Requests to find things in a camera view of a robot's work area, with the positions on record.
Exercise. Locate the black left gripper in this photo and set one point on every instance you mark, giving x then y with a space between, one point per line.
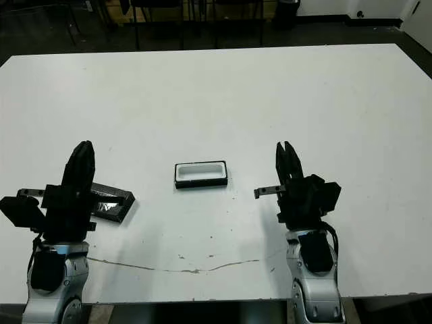
67 216

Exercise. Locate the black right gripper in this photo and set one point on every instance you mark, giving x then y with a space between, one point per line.
298 206

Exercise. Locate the black box lid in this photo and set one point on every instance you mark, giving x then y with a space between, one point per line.
114 202

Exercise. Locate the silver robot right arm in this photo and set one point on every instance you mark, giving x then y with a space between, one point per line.
317 293

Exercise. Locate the black box with white lining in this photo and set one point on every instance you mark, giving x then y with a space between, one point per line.
202 170

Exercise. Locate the black metal chair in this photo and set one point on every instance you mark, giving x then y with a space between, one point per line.
261 30
136 30

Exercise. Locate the brown wooden board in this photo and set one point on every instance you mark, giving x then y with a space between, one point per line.
114 18

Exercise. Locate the black trash bin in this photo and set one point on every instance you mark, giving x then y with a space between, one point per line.
287 13

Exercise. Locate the white cabinet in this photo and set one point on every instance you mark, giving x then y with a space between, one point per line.
418 13

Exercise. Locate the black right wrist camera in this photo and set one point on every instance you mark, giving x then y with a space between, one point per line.
327 195

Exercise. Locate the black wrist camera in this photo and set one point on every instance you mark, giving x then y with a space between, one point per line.
327 195
20 211

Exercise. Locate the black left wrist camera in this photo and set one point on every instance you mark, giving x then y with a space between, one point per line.
20 211

